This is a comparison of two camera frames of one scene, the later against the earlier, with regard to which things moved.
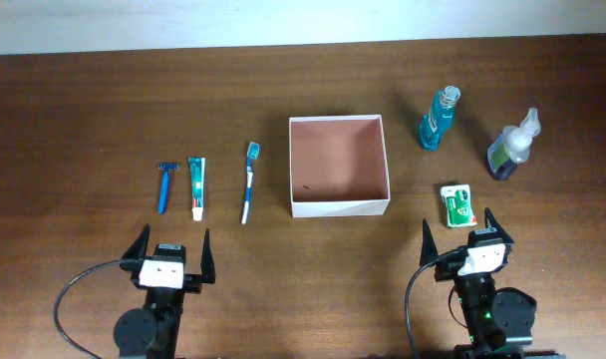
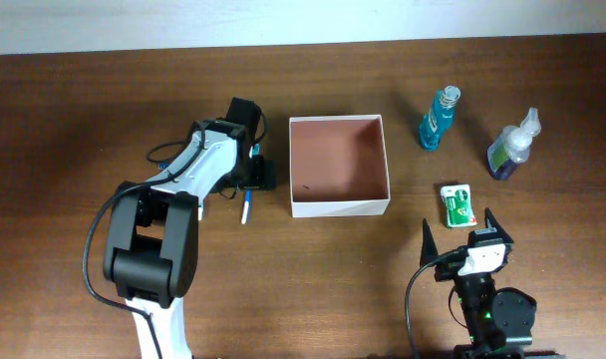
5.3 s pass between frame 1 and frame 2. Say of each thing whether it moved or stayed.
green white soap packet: stayed
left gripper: moved
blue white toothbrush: stayed
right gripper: stayed
